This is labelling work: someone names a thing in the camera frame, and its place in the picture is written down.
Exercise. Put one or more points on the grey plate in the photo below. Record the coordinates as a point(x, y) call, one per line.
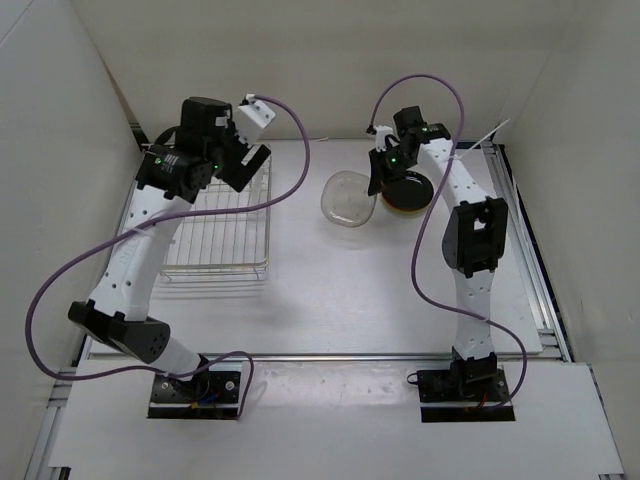
point(345, 200)

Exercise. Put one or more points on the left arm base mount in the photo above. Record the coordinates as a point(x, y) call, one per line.
point(220, 399)

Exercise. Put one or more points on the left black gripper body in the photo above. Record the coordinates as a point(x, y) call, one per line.
point(228, 157)

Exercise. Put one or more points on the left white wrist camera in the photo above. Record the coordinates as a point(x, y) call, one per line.
point(251, 118)

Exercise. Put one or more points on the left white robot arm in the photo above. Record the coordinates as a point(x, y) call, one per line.
point(212, 140)

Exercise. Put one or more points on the black plate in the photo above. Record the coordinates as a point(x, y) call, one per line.
point(410, 195)

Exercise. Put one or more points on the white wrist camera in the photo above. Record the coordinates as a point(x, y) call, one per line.
point(251, 118)
point(385, 140)

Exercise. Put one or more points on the metal wire dish rack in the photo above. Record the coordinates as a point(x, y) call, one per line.
point(222, 247)

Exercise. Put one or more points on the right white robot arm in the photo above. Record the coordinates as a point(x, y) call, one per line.
point(473, 241)

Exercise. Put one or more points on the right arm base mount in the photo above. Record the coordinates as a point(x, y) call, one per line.
point(441, 401)

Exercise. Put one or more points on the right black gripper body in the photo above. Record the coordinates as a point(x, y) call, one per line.
point(396, 164)

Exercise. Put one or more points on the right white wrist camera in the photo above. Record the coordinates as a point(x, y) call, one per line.
point(385, 140)

